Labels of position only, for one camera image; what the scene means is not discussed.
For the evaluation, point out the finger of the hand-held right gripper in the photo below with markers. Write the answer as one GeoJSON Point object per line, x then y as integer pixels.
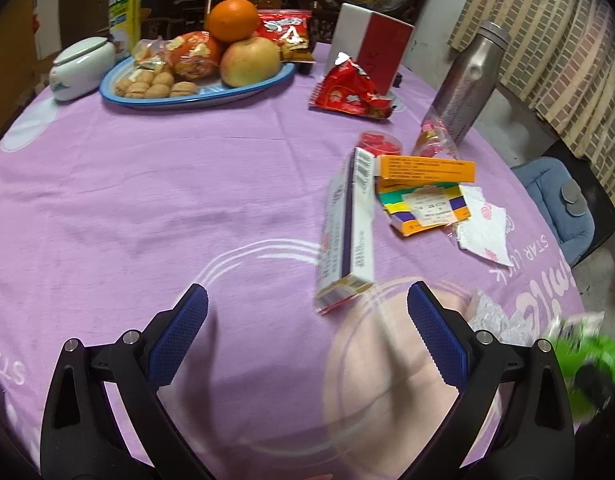
{"type": "Point", "coordinates": [595, 385]}

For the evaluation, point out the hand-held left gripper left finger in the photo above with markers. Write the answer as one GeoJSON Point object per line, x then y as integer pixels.
{"type": "Point", "coordinates": [180, 340]}

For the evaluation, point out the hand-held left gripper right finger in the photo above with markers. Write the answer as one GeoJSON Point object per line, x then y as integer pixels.
{"type": "Point", "coordinates": [437, 340]}

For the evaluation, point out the green plastic wrapper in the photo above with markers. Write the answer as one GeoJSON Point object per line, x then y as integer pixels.
{"type": "Point", "coordinates": [575, 355]}

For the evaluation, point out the long red white carton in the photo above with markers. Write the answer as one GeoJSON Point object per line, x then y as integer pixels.
{"type": "Point", "coordinates": [347, 230]}

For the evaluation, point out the clear red printed wrapper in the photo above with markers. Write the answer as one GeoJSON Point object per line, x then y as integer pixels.
{"type": "Point", "coordinates": [432, 142]}

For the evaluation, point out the red foil snack bag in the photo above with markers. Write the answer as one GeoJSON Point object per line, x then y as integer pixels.
{"type": "Point", "coordinates": [350, 91]}

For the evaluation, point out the crumpled clear plastic wrap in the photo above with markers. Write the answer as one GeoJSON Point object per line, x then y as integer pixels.
{"type": "Point", "coordinates": [492, 317]}

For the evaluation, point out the white red printed paper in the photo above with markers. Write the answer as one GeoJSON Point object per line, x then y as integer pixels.
{"type": "Point", "coordinates": [482, 230]}

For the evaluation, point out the yellow purple paper box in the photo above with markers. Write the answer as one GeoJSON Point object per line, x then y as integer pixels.
{"type": "Point", "coordinates": [422, 210]}

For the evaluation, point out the flat orange carton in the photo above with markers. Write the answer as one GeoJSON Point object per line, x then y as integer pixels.
{"type": "Point", "coordinates": [425, 167]}

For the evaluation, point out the blue seat cushion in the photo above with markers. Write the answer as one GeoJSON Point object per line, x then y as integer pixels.
{"type": "Point", "coordinates": [552, 200]}

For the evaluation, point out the red jelly cup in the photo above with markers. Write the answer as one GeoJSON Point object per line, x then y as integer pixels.
{"type": "Point", "coordinates": [382, 142]}

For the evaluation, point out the blue oval plate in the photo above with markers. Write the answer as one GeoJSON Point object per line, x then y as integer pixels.
{"type": "Point", "coordinates": [212, 97]}

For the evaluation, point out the pile of walnuts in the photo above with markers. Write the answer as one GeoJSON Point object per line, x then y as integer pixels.
{"type": "Point", "coordinates": [155, 87]}

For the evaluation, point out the stainless steel bottle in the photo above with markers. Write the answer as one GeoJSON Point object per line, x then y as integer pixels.
{"type": "Point", "coordinates": [465, 85]}

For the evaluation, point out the orange in printed wrapper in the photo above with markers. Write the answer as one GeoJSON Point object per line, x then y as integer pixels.
{"type": "Point", "coordinates": [195, 55]}

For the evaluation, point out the yellow apple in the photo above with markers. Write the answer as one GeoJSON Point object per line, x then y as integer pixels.
{"type": "Point", "coordinates": [250, 60]}

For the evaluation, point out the white ceramic lidded jar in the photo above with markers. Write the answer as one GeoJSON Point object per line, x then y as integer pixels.
{"type": "Point", "coordinates": [80, 67]}

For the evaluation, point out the red and white box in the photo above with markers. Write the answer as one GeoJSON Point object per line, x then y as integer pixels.
{"type": "Point", "coordinates": [372, 47]}

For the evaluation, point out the orange fruit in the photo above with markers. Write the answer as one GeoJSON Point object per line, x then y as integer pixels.
{"type": "Point", "coordinates": [233, 20]}

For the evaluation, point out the beige checked curtain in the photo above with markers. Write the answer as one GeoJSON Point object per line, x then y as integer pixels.
{"type": "Point", "coordinates": [552, 35]}

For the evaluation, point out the red lion print snack bag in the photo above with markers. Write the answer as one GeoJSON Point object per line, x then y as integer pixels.
{"type": "Point", "coordinates": [287, 30]}

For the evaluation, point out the yellow green carton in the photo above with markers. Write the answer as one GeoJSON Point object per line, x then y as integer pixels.
{"type": "Point", "coordinates": [123, 5]}

